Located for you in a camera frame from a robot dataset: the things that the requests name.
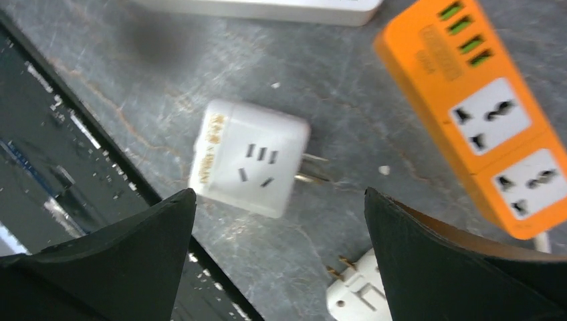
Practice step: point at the white power strip with USB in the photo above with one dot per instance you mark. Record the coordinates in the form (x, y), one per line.
(327, 12)

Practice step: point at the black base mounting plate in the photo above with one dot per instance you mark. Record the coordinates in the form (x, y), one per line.
(62, 178)

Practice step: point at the orange power strip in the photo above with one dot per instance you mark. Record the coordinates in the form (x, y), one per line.
(456, 73)

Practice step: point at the flat white plug adapter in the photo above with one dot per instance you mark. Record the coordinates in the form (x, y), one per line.
(357, 293)

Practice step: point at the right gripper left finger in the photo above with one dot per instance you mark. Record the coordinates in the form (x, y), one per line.
(129, 270)

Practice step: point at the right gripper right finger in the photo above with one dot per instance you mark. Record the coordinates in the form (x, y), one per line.
(434, 271)

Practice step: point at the white cube socket adapter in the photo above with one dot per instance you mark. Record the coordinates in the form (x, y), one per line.
(250, 156)

